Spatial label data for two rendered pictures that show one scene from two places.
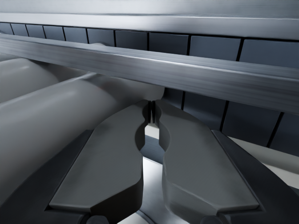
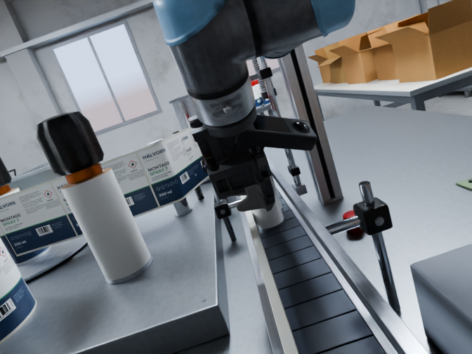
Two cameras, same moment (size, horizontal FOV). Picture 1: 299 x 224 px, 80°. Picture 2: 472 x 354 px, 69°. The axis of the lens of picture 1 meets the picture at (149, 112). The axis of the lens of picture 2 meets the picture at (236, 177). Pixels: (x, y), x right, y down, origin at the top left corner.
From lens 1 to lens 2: 0.51 m
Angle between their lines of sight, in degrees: 52
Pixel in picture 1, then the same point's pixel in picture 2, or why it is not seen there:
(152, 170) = (206, 248)
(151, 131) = (250, 218)
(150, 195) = (178, 258)
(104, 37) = (285, 208)
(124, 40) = (288, 213)
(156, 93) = (270, 218)
